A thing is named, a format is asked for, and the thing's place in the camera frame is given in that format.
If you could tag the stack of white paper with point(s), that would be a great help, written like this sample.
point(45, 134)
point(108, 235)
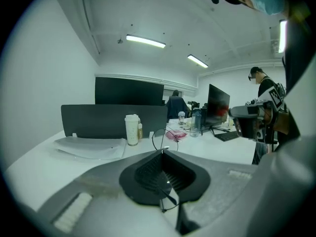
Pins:
point(91, 148)

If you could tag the dark grey desk divider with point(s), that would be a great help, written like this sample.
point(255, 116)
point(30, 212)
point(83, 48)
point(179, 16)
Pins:
point(108, 121)

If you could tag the small lidded drink cup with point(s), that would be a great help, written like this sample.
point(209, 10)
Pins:
point(181, 118)

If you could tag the large black wall screen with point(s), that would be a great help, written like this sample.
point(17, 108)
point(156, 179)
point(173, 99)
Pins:
point(128, 90)

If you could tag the black keyboard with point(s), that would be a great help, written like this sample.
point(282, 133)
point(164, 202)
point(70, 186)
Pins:
point(226, 136)

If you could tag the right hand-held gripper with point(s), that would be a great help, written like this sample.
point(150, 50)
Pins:
point(249, 122)

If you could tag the black computer monitor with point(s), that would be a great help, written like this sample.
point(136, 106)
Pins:
point(217, 105)

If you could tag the clear water bottle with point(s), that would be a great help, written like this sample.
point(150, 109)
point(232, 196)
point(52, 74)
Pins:
point(195, 122)

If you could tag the white tumbler cup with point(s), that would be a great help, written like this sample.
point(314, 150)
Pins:
point(132, 131)

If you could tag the small beige bottle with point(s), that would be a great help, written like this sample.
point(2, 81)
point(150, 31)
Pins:
point(140, 132)

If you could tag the pink packet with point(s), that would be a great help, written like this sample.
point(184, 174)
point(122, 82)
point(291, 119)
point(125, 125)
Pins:
point(176, 134)

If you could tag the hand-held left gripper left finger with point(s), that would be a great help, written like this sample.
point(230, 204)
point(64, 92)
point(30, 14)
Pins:
point(98, 179)

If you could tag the person's right forearm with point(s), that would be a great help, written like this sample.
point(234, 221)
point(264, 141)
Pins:
point(281, 122)

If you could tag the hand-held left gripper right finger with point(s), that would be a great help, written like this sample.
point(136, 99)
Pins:
point(217, 179)

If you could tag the long ceiling light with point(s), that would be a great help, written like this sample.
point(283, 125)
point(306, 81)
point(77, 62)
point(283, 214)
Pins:
point(197, 60)
point(145, 41)

